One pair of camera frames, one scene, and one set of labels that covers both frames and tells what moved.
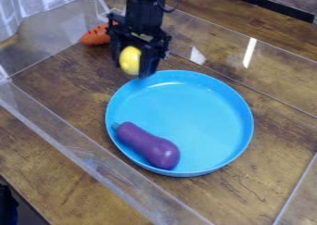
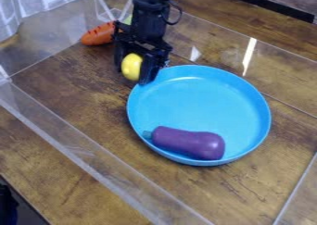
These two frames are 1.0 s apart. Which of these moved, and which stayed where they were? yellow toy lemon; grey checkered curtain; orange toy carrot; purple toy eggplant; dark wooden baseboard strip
Moved: yellow toy lemon; purple toy eggplant
Stayed: dark wooden baseboard strip; grey checkered curtain; orange toy carrot
